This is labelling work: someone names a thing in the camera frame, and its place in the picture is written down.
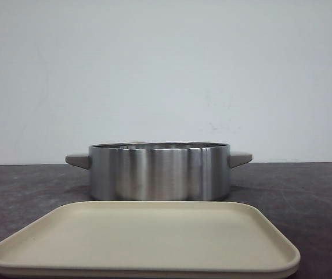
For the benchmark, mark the stainless steel steamer pot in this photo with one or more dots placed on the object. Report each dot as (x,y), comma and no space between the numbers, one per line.
(159,171)

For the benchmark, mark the beige plastic tray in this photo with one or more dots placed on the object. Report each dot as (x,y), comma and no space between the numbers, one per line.
(150,240)

